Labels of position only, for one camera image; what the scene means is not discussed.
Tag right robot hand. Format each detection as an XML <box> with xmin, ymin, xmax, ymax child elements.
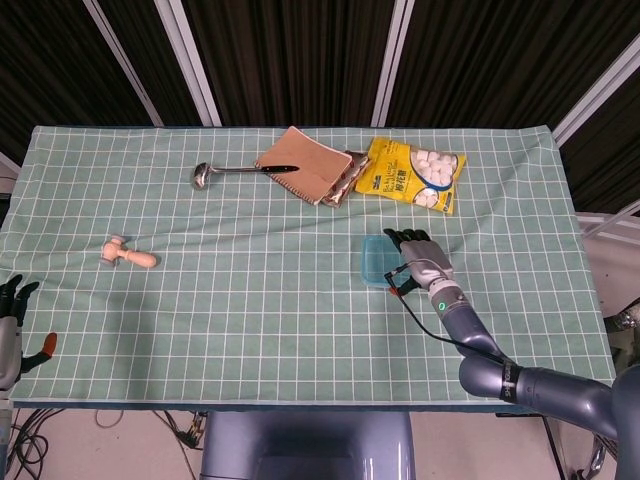
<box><xmin>382</xmin><ymin>227</ymin><xmax>454</xmax><ymax>297</ymax></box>

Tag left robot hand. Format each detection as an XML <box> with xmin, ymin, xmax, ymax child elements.
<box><xmin>0</xmin><ymin>273</ymin><xmax>59</xmax><ymax>391</ymax></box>

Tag translucent blue plastic lid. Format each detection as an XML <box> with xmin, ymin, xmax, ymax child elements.
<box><xmin>361</xmin><ymin>236</ymin><xmax>406</xmax><ymax>290</ymax></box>

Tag clear plastic container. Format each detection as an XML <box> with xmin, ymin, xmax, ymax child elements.
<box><xmin>361</xmin><ymin>237</ymin><xmax>431</xmax><ymax>292</ymax></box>

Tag yellow marshmallow bag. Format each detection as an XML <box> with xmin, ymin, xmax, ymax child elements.
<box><xmin>353</xmin><ymin>137</ymin><xmax>468</xmax><ymax>216</ymax></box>

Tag red silver snack packet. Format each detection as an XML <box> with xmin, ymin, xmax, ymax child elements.
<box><xmin>322</xmin><ymin>149</ymin><xmax>372</xmax><ymax>209</ymax></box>

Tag brown spiral notebook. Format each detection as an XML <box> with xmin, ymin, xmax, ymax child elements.
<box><xmin>254</xmin><ymin>126</ymin><xmax>354</xmax><ymax>206</ymax></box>

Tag small wooden toy hammer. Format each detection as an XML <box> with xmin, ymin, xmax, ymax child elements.
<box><xmin>100</xmin><ymin>234</ymin><xmax>159</xmax><ymax>270</ymax></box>

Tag white side stand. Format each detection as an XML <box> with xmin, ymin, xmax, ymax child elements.
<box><xmin>574</xmin><ymin>199</ymin><xmax>640</xmax><ymax>321</ymax></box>

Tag green white checked tablecloth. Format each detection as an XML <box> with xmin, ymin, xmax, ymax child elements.
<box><xmin>0</xmin><ymin>124</ymin><xmax>622</xmax><ymax>407</ymax></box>

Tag silver metallic object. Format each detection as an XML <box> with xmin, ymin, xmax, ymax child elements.
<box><xmin>607</xmin><ymin>305</ymin><xmax>640</xmax><ymax>332</ymax></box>

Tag grey robot torso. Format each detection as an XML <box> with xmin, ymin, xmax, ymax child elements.
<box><xmin>199</xmin><ymin>410</ymin><xmax>416</xmax><ymax>480</ymax></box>

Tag black pleated curtain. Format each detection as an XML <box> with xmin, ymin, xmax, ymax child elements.
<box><xmin>0</xmin><ymin>0</ymin><xmax>640</xmax><ymax>216</ymax></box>

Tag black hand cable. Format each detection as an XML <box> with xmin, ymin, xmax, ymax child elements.
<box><xmin>384</xmin><ymin>264</ymin><xmax>506</xmax><ymax>364</ymax></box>

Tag black floor cable bundle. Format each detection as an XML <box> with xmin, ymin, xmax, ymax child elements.
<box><xmin>0</xmin><ymin>407</ymin><xmax>66</xmax><ymax>480</ymax></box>

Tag floor cables with plug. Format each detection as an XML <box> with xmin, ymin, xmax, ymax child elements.
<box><xmin>149</xmin><ymin>409</ymin><xmax>207</xmax><ymax>451</ymax></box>

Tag aluminium frame post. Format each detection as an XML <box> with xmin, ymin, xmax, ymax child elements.
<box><xmin>371</xmin><ymin>0</ymin><xmax>416</xmax><ymax>127</ymax></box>
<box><xmin>552</xmin><ymin>34</ymin><xmax>640</xmax><ymax>147</ymax></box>
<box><xmin>82</xmin><ymin>0</ymin><xmax>165</xmax><ymax>127</ymax></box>
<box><xmin>154</xmin><ymin>0</ymin><xmax>222</xmax><ymax>127</ymax></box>

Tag steel ladle black handle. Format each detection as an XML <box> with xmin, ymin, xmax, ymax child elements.
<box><xmin>191</xmin><ymin>162</ymin><xmax>300</xmax><ymax>191</ymax></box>

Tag chrome metal bracket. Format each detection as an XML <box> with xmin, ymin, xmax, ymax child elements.
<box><xmin>574</xmin><ymin>434</ymin><xmax>609</xmax><ymax>480</ymax></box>

